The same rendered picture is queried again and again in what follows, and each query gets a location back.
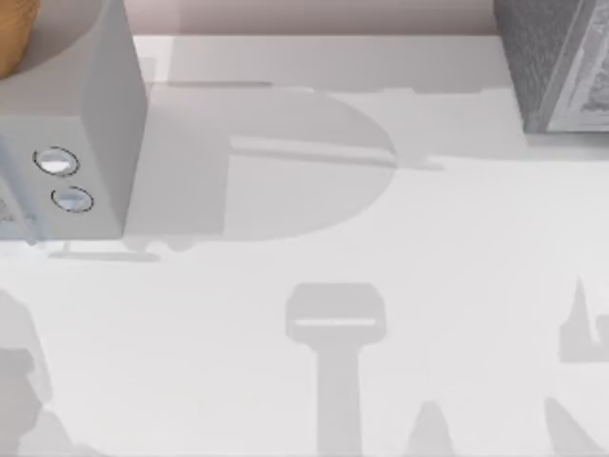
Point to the brown wooden object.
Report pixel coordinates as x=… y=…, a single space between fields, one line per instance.
x=12 y=33

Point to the large microwave knob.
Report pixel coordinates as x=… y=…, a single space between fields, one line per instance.
x=55 y=161

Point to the small microwave knob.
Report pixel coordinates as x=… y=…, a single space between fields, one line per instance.
x=72 y=199

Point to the pale microwave oven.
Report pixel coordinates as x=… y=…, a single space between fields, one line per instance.
x=104 y=119

